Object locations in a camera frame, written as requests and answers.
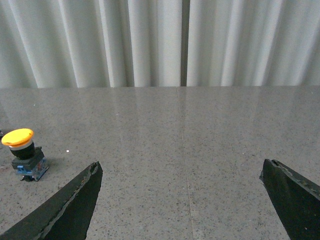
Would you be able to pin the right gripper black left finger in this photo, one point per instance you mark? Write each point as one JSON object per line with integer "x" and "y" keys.
{"x": 64, "y": 216}

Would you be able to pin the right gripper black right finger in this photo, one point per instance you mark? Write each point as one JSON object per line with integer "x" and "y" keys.
{"x": 295, "y": 199}

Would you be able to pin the yellow mushroom push button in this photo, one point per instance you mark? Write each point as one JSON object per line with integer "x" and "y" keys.
{"x": 29, "y": 160}

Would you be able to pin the white pleated curtain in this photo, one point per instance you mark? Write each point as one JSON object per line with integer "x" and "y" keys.
{"x": 159, "y": 43}

